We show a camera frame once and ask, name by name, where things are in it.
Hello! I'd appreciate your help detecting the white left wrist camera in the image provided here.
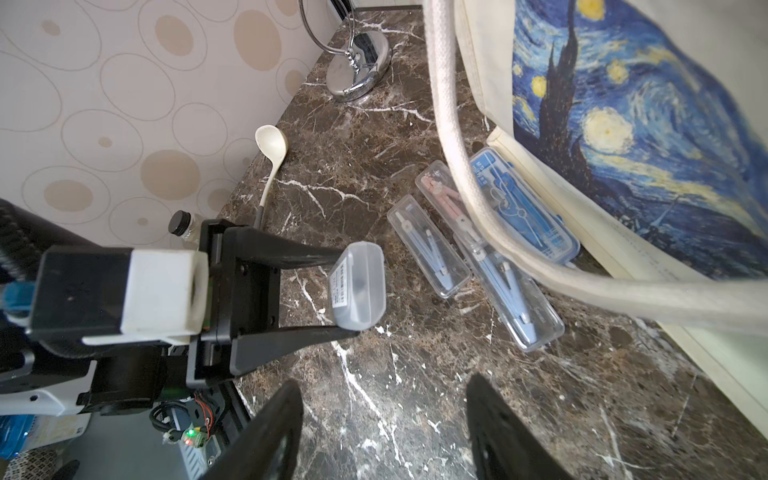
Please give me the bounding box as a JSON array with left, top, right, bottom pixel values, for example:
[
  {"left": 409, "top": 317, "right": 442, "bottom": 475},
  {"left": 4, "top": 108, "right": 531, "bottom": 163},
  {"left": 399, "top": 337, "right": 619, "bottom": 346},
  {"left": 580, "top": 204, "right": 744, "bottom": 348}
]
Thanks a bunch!
[{"left": 27, "top": 246, "right": 209, "bottom": 346}]

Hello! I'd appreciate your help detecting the cream spoon grey handle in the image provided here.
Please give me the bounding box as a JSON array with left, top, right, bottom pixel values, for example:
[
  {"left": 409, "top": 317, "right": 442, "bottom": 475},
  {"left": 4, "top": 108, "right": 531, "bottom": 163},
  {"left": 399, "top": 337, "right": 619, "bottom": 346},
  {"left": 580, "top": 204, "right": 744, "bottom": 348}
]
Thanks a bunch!
[{"left": 254, "top": 125, "right": 289, "bottom": 229}]

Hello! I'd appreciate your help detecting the clear case light-blue compass long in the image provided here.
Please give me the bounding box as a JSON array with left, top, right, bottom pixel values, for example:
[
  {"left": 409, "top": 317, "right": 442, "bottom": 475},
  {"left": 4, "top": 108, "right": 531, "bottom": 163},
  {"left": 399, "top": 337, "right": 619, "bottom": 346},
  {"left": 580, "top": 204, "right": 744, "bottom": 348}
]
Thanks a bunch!
[{"left": 454, "top": 235, "right": 565, "bottom": 352}]

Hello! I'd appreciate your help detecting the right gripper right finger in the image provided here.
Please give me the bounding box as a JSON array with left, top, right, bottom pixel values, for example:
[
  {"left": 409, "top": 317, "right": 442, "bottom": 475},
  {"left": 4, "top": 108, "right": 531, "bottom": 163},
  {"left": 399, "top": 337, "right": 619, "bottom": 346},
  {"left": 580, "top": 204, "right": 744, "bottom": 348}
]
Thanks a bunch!
[{"left": 466, "top": 374, "right": 571, "bottom": 479}]

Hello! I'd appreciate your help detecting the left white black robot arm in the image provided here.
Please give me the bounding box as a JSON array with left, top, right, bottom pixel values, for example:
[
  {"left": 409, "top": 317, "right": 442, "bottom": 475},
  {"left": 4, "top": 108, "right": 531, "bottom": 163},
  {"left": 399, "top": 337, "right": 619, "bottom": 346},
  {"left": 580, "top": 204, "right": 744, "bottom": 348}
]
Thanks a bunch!
[{"left": 1, "top": 202, "right": 351, "bottom": 416}]

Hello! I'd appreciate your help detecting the small jar black lid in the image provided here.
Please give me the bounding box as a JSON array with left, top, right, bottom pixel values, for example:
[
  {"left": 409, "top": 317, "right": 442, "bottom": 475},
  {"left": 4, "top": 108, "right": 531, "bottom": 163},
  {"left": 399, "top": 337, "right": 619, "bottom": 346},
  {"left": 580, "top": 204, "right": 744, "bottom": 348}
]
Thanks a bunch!
[{"left": 167, "top": 210, "right": 204, "bottom": 246}]

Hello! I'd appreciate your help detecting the clear case red label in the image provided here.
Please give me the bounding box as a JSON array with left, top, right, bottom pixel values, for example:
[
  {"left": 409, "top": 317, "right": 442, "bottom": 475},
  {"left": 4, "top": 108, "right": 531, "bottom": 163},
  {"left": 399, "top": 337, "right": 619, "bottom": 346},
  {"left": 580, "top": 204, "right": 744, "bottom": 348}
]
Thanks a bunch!
[{"left": 328, "top": 241, "right": 387, "bottom": 331}]

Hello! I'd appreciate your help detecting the clear case light-blue compass short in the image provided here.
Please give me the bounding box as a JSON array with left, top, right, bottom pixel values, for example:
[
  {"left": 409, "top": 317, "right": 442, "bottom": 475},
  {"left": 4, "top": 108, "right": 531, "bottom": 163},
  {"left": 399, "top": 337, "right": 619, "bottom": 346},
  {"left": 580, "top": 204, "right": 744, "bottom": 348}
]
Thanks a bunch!
[{"left": 387, "top": 195, "right": 471, "bottom": 299}]

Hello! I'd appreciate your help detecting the chrome wire jewelry stand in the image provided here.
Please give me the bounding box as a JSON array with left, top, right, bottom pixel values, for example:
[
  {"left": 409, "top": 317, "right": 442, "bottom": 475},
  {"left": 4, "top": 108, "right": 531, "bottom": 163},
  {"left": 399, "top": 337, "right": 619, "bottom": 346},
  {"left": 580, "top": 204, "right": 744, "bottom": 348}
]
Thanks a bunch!
[{"left": 298, "top": 0, "right": 392, "bottom": 102}]

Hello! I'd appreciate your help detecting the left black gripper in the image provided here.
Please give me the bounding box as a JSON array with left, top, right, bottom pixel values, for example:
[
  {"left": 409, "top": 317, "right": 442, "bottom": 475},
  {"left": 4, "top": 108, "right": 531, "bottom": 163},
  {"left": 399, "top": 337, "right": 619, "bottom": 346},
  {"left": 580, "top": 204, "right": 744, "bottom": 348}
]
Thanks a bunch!
[{"left": 186, "top": 220, "right": 359, "bottom": 387}]

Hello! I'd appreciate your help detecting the clear case pink compass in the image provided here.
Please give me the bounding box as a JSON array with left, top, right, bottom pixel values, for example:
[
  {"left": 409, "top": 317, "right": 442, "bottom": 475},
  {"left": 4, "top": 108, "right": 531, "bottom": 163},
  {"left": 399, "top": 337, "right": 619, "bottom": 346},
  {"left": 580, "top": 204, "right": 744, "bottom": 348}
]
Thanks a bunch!
[{"left": 415, "top": 161, "right": 485, "bottom": 247}]

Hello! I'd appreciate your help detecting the cream canvas starry-night tote bag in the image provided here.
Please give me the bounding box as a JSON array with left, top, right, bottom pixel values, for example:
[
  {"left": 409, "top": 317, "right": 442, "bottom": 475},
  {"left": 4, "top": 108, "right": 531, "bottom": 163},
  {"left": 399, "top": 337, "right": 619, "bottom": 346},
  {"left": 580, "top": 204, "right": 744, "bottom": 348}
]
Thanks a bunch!
[{"left": 423, "top": 1, "right": 767, "bottom": 431}]

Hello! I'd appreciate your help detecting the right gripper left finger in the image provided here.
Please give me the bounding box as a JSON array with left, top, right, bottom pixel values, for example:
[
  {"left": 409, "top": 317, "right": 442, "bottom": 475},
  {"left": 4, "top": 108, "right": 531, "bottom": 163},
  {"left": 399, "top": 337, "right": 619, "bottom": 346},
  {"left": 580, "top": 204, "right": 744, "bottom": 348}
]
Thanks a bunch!
[{"left": 202, "top": 379, "right": 304, "bottom": 480}]

